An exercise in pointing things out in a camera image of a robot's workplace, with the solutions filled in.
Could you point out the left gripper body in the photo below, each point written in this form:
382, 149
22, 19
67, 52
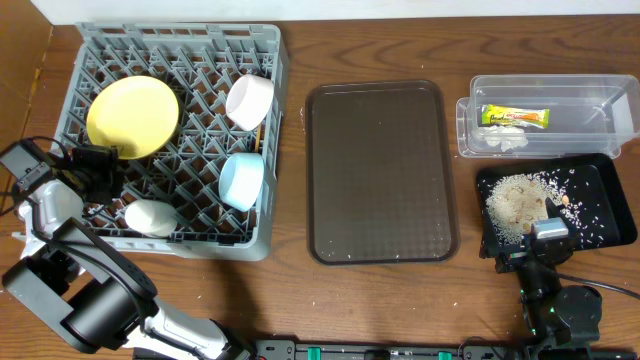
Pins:
105, 167

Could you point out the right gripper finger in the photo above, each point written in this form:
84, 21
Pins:
490, 244
555, 211

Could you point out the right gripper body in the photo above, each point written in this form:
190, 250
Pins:
523, 252

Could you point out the rice food waste pile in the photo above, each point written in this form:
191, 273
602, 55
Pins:
516, 202

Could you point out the yellow round plate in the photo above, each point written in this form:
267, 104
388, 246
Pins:
136, 115

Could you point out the white paper cup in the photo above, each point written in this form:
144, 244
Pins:
151, 218

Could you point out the white tissue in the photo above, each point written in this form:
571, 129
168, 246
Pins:
505, 137

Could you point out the green snack wrapper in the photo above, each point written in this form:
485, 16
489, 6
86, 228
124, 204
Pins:
509, 116

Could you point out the light blue bowl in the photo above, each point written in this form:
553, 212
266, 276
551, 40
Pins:
241, 180

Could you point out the white pink bowl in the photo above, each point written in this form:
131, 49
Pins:
249, 101

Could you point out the wooden chopstick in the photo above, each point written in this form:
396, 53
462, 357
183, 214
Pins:
257, 145

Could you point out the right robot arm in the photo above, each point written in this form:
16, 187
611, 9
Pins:
564, 320

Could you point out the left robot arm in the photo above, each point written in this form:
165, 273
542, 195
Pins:
82, 288

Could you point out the black rectangular tray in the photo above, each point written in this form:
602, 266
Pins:
620, 228

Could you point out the clear plastic bin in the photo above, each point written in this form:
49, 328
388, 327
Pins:
589, 113

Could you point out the grey plastic dish rack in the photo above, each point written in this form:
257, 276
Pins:
200, 63

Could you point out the dark brown serving tray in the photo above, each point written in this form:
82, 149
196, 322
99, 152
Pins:
379, 176

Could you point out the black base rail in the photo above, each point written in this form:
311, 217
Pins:
471, 349

